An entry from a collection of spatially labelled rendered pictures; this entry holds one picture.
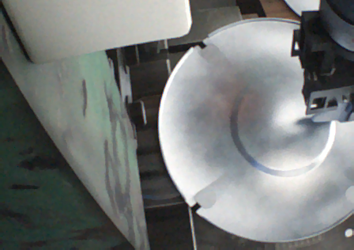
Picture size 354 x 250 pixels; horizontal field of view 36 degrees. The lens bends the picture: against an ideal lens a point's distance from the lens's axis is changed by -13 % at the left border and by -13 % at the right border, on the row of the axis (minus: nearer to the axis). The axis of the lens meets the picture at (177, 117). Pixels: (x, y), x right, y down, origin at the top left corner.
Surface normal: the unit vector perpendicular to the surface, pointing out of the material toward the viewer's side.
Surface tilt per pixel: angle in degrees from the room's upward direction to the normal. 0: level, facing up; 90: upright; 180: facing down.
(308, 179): 2
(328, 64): 90
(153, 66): 0
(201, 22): 0
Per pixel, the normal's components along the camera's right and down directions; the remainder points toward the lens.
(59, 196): 0.13, 0.90
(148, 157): -0.08, -0.41
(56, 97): 0.99, -0.15
